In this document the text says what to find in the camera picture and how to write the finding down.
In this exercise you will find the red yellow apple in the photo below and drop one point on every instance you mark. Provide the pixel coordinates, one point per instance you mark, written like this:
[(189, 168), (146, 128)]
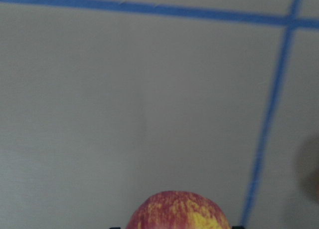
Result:
[(178, 210)]

